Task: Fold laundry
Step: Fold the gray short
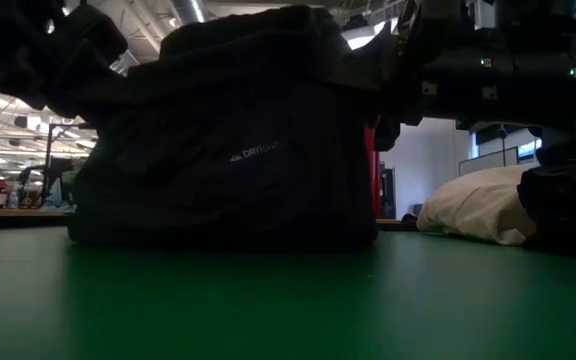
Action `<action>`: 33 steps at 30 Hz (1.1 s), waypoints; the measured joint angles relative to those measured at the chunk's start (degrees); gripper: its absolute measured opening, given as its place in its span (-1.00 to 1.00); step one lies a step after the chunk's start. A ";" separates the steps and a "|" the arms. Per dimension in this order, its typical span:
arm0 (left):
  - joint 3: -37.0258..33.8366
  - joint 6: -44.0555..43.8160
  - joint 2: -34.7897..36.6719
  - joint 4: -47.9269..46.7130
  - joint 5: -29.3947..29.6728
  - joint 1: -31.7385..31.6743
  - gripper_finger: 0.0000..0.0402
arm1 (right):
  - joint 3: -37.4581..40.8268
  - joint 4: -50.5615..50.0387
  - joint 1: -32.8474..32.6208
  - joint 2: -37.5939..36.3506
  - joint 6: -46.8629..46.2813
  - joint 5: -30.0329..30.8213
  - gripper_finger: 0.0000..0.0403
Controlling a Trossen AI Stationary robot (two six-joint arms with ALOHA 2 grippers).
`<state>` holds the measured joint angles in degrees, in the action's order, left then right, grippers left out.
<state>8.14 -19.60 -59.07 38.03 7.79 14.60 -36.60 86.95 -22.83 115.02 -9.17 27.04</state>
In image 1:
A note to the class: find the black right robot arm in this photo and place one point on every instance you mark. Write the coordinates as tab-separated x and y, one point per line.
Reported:
533	65

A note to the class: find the dark grey garment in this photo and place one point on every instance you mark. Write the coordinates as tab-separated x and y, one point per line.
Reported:
568	170

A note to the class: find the black shorts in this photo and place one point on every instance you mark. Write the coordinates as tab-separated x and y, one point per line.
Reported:
228	150

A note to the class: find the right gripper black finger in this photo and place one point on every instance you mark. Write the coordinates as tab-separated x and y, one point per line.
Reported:
387	135
363	65

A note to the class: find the silver ventilation duct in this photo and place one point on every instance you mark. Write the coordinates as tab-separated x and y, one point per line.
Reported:
188	10

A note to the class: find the black metal frame stand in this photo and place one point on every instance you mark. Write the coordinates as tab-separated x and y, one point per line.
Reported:
48	160

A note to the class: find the red plastic bin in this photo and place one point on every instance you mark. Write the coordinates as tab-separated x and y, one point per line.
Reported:
372	175

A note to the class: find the grey partition panel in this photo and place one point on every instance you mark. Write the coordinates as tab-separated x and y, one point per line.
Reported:
488	162

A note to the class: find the cream garment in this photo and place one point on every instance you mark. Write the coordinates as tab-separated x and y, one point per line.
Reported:
478	205

